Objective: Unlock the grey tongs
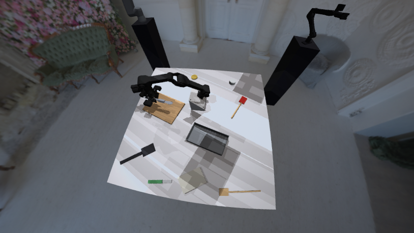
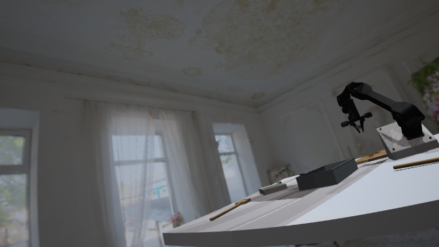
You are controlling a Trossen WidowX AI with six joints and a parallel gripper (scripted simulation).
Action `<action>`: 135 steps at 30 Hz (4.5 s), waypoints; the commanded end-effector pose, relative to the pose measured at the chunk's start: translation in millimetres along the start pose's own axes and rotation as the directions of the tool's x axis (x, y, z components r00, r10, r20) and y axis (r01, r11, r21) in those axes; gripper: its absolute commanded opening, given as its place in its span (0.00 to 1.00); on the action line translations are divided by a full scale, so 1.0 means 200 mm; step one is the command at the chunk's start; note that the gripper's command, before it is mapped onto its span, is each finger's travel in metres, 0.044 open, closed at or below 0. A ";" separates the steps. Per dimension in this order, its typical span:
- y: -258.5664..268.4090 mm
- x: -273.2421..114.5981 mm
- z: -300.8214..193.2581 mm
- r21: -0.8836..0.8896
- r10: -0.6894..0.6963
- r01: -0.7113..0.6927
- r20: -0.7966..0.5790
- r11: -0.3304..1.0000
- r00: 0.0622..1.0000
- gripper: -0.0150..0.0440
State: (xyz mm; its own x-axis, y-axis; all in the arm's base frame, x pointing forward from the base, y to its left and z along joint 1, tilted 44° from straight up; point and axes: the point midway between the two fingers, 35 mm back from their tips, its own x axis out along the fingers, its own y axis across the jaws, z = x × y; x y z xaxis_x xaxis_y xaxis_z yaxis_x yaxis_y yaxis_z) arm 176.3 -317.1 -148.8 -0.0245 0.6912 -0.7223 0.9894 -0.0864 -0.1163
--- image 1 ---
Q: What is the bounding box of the wooden cutting board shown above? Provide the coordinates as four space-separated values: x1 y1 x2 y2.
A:
142 92 185 125

